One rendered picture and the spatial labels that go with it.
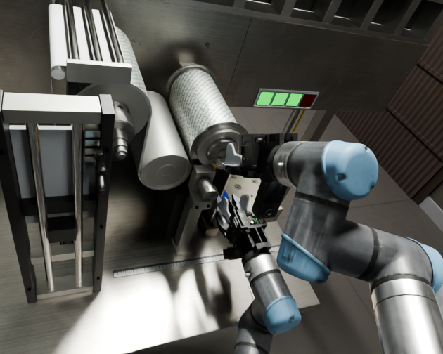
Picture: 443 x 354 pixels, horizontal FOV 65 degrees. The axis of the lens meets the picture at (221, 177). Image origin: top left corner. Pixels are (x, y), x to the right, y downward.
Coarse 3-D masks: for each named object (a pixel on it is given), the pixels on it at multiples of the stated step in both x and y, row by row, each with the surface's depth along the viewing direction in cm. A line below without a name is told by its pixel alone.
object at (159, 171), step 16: (160, 96) 95; (160, 112) 89; (160, 128) 84; (160, 144) 80; (176, 144) 83; (144, 160) 80; (160, 160) 80; (176, 160) 81; (144, 176) 81; (160, 176) 83; (176, 176) 85
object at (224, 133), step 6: (216, 132) 78; (222, 132) 78; (228, 132) 79; (234, 132) 79; (204, 138) 79; (210, 138) 78; (216, 138) 79; (234, 138) 81; (204, 144) 79; (198, 150) 80; (204, 150) 80; (198, 156) 81; (204, 156) 82; (204, 162) 83; (210, 162) 84
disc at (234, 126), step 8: (208, 128) 77; (216, 128) 78; (224, 128) 79; (232, 128) 79; (240, 128) 80; (200, 136) 78; (192, 144) 79; (192, 152) 81; (192, 160) 83; (216, 168) 88
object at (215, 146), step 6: (222, 138) 80; (228, 138) 80; (210, 144) 80; (216, 144) 79; (222, 144) 79; (234, 144) 81; (210, 150) 80; (216, 150) 80; (222, 150) 81; (210, 156) 81; (216, 156) 82; (222, 156) 82
